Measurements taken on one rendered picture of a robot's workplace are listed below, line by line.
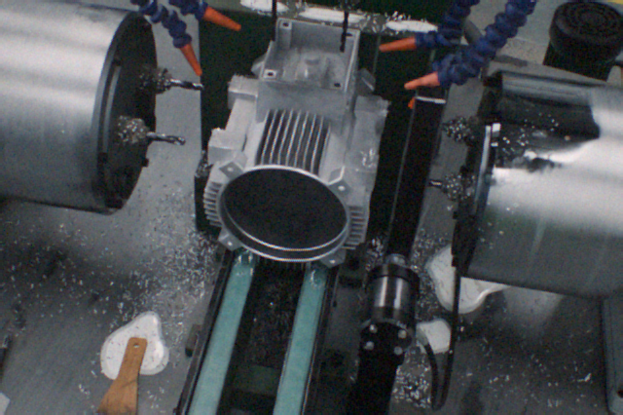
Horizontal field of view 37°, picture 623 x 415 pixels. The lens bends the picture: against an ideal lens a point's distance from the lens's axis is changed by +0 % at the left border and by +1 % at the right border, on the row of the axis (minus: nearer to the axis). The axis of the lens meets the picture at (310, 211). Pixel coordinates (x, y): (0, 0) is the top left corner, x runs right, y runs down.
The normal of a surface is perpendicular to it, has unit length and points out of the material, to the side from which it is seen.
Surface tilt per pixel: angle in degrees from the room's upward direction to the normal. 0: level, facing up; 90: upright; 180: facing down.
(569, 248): 77
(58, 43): 17
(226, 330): 0
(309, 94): 90
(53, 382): 0
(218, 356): 0
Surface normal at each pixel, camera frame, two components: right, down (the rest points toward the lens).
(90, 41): 0.03, -0.50
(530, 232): -0.14, 0.48
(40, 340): 0.07, -0.68
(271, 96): -0.16, 0.71
